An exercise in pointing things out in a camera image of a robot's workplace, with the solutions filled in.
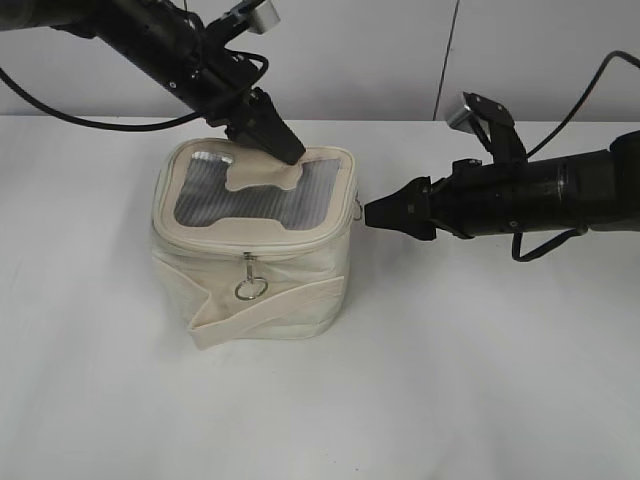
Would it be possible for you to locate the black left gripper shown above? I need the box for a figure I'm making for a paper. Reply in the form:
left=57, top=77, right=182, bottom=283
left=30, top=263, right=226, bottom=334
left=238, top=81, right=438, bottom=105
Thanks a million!
left=149, top=19, right=305, bottom=165

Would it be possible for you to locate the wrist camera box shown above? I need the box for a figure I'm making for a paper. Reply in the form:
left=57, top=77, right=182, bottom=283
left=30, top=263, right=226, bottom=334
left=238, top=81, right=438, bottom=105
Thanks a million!
left=222, top=0, right=281, bottom=35
left=447, top=91, right=526, bottom=164

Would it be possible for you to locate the cream zippered bag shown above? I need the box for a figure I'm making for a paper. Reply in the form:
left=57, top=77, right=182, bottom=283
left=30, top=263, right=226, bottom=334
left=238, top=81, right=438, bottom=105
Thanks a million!
left=151, top=138, right=357, bottom=349

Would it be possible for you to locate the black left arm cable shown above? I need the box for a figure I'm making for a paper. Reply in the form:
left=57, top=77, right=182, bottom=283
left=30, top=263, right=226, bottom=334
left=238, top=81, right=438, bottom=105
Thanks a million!
left=0, top=47, right=271, bottom=132

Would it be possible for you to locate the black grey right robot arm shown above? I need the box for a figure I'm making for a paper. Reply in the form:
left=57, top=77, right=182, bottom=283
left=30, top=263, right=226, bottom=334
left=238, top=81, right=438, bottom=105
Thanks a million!
left=364, top=132, right=639, bottom=241

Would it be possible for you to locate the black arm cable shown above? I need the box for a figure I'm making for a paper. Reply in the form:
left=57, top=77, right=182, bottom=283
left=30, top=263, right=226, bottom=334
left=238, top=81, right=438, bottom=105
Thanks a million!
left=0, top=47, right=271, bottom=132
left=509, top=49, right=640, bottom=264

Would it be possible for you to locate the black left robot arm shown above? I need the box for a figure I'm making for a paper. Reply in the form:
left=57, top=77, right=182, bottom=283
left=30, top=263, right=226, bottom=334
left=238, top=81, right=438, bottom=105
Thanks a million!
left=1, top=1, right=305, bottom=165

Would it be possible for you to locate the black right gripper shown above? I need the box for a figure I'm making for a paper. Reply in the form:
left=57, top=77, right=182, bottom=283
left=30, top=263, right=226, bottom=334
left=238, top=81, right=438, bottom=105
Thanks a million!
left=364, top=159, right=555, bottom=241

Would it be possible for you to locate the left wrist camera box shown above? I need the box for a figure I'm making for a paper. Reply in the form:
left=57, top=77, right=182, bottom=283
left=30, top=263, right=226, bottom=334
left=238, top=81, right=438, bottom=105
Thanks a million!
left=222, top=0, right=281, bottom=35

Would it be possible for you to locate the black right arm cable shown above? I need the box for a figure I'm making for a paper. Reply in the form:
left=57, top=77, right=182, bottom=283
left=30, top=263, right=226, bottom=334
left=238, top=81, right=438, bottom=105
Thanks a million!
left=509, top=49, right=640, bottom=264

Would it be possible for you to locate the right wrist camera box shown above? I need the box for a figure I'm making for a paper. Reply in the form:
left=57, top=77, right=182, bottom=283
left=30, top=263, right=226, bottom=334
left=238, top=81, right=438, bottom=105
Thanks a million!
left=447, top=91, right=526, bottom=164

